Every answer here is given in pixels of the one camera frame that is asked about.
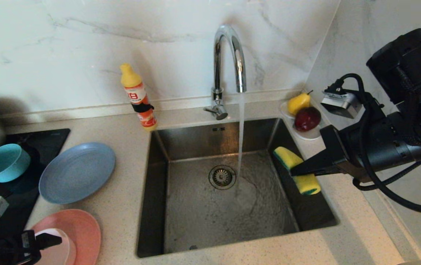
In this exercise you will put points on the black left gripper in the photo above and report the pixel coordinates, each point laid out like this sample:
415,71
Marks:
4,248

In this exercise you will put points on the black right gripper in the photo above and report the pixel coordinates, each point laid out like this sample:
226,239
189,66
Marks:
387,143

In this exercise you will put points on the small pale pink plate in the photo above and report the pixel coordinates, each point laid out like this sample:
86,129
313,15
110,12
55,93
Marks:
63,250

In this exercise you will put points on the yellow fish-shaped sponge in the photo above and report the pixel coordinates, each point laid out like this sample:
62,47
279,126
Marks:
308,184

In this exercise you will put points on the teal bowl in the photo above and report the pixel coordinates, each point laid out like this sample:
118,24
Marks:
4,165

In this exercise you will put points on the yellow-capped dish soap bottle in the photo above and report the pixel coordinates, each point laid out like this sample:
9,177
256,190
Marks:
138,96

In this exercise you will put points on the stainless steel sink basin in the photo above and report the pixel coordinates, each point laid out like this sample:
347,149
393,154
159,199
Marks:
195,221

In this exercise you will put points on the small white fruit dish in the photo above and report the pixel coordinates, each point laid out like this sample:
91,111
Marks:
310,135

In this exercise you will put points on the large pink plate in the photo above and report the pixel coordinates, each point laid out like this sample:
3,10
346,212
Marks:
85,232

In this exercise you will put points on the dark red apple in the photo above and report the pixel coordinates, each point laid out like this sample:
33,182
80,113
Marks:
307,119

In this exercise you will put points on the yellow pear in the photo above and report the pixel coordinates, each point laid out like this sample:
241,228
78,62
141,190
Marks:
297,104

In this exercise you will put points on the black frying pan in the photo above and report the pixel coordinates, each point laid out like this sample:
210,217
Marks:
30,173

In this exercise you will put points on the blue plate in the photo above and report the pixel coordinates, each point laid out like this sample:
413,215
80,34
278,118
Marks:
78,173

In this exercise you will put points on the running tap water stream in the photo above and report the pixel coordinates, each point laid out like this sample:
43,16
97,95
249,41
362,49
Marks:
240,129

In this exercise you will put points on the round metal drain strainer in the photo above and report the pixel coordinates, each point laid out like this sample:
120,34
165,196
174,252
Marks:
220,177

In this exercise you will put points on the black induction cooktop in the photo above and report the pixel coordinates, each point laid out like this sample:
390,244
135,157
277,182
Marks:
48,141

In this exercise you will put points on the chrome gooseneck faucet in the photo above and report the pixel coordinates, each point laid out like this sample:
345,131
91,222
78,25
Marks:
216,73

